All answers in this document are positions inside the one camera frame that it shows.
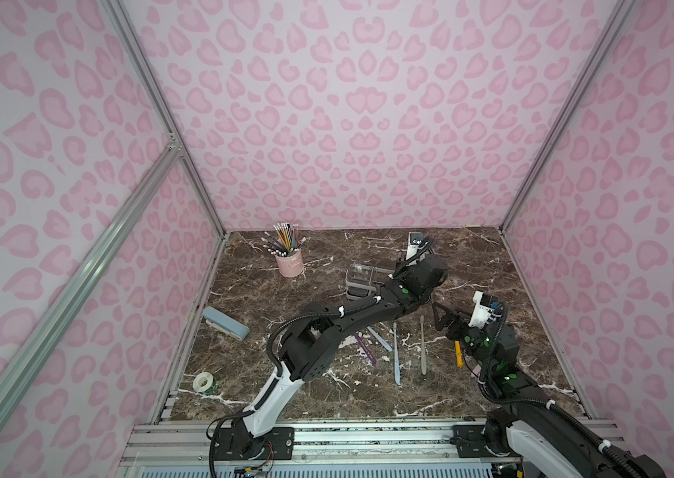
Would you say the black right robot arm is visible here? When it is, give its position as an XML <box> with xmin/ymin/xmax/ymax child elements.
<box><xmin>432</xmin><ymin>292</ymin><xmax>665</xmax><ymax>477</ymax></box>

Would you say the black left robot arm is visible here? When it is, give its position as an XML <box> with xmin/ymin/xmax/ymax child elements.
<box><xmin>207</xmin><ymin>236</ymin><xmax>448</xmax><ymax>447</ymax></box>

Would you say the yellow toothbrush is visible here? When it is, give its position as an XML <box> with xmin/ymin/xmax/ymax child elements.
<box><xmin>454</xmin><ymin>341</ymin><xmax>464</xmax><ymax>368</ymax></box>

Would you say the cream toothbrush holder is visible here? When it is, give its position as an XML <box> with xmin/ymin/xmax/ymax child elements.
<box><xmin>345</xmin><ymin>264</ymin><xmax>393</xmax><ymax>300</ymax></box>

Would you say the pink metal pencil bucket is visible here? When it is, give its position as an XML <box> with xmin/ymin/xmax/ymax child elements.
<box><xmin>275</xmin><ymin>249</ymin><xmax>305</xmax><ymax>278</ymax></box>

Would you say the bundle of coloured pencils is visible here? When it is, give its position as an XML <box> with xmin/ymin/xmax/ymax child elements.
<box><xmin>261</xmin><ymin>223</ymin><xmax>301</xmax><ymax>258</ymax></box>

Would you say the white tape roll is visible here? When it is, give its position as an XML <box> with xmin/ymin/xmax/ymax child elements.
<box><xmin>193</xmin><ymin>372</ymin><xmax>217</xmax><ymax>396</ymax></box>

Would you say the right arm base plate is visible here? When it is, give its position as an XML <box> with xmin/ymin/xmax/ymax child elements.
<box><xmin>449</xmin><ymin>421</ymin><xmax>512</xmax><ymax>458</ymax></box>

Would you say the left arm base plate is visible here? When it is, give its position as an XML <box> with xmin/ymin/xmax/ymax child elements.
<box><xmin>207</xmin><ymin>426</ymin><xmax>295</xmax><ymax>461</ymax></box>

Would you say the aluminium front rail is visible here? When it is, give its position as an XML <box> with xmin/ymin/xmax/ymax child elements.
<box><xmin>114</xmin><ymin>417</ymin><xmax>631</xmax><ymax>478</ymax></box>

